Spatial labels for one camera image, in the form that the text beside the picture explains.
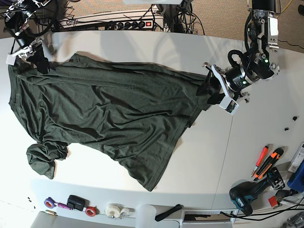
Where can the orange black utility knife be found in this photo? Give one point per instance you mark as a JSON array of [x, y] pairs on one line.
[[270, 161]]

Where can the white plastic cup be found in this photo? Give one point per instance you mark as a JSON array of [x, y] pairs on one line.
[[145, 216]]

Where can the black power strip red switch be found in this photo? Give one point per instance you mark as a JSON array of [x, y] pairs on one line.
[[129, 25]]

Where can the red square tag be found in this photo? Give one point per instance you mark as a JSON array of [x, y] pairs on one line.
[[273, 201]]

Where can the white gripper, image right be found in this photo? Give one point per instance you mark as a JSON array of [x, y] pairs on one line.
[[224, 87]]

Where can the red tape roll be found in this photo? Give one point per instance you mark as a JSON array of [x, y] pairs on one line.
[[91, 211]]

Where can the dark green t-shirt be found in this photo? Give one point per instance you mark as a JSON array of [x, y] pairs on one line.
[[133, 112]]

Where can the black action camera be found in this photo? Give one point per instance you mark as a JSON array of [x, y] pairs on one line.
[[75, 203]]

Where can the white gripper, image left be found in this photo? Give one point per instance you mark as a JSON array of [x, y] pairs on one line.
[[35, 51]]

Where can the blue box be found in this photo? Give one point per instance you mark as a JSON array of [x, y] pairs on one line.
[[296, 181]]

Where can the teal black cordless drill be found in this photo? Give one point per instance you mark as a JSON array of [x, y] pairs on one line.
[[245, 193]]

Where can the purple tape roll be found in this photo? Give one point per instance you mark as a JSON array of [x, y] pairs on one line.
[[49, 203]]

